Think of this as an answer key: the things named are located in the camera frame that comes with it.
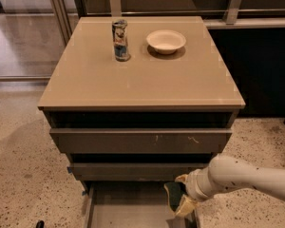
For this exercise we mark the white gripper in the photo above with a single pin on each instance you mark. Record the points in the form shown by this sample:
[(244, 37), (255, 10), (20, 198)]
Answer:
[(193, 183)]

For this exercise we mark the yellow green sponge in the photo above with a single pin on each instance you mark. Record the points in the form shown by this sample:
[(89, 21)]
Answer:
[(175, 196)]

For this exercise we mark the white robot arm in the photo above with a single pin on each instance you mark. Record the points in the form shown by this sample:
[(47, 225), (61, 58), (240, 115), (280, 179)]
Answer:
[(224, 174)]

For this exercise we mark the open grey bottom drawer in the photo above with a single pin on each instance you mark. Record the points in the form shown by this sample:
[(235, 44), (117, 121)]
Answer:
[(131, 204)]

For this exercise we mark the grey drawer cabinet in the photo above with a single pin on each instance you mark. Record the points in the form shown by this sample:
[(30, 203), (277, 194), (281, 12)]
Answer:
[(189, 89)]

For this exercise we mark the grey middle drawer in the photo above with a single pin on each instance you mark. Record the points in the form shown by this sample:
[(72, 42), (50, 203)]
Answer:
[(131, 171)]

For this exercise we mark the grey top drawer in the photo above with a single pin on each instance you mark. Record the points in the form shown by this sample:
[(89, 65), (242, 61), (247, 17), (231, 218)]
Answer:
[(140, 141)]

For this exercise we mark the small black floor object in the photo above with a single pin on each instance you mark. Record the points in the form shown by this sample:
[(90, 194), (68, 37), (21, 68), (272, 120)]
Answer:
[(40, 224)]

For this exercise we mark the white paper bowl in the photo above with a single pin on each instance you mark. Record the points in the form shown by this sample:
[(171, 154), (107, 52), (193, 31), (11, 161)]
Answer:
[(165, 41)]

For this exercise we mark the blue white drink can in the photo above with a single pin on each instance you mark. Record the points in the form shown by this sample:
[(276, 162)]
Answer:
[(120, 44)]

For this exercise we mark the metal railing frame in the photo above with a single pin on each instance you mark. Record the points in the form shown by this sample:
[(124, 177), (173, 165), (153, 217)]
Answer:
[(218, 14)]

